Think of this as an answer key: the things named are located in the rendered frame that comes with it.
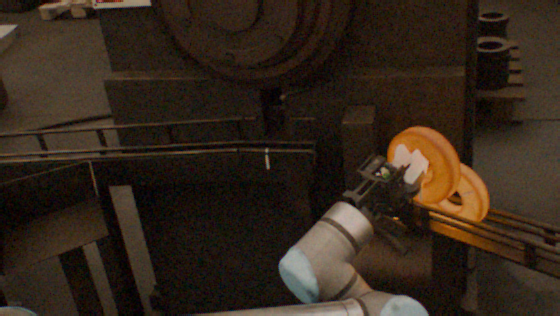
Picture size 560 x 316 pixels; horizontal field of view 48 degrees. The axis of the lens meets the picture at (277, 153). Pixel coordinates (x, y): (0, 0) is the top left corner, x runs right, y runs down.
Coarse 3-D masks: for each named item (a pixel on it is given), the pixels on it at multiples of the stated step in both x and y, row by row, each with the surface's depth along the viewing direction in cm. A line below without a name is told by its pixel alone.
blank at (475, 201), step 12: (468, 168) 129; (468, 180) 127; (480, 180) 128; (468, 192) 128; (480, 192) 127; (444, 204) 135; (468, 204) 129; (480, 204) 127; (468, 216) 130; (480, 216) 128
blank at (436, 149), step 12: (408, 132) 120; (420, 132) 118; (432, 132) 118; (396, 144) 123; (408, 144) 121; (420, 144) 119; (432, 144) 116; (444, 144) 117; (432, 156) 118; (444, 156) 115; (456, 156) 117; (432, 168) 119; (444, 168) 116; (456, 168) 117; (432, 180) 120; (444, 180) 118; (456, 180) 117; (420, 192) 123; (432, 192) 121; (444, 192) 119; (432, 204) 122
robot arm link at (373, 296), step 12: (348, 300) 95; (360, 300) 94; (372, 300) 94; (384, 300) 94; (396, 300) 92; (408, 300) 92; (228, 312) 89; (240, 312) 89; (252, 312) 89; (264, 312) 89; (276, 312) 90; (288, 312) 90; (300, 312) 90; (312, 312) 90; (324, 312) 91; (336, 312) 91; (348, 312) 91; (360, 312) 91; (372, 312) 92; (384, 312) 91; (396, 312) 91; (408, 312) 91; (420, 312) 92
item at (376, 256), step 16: (384, 240) 150; (416, 240) 149; (368, 256) 148; (384, 256) 148; (400, 256) 147; (416, 256) 146; (368, 272) 149; (384, 272) 148; (400, 272) 147; (416, 272) 145; (384, 288) 154; (416, 288) 149
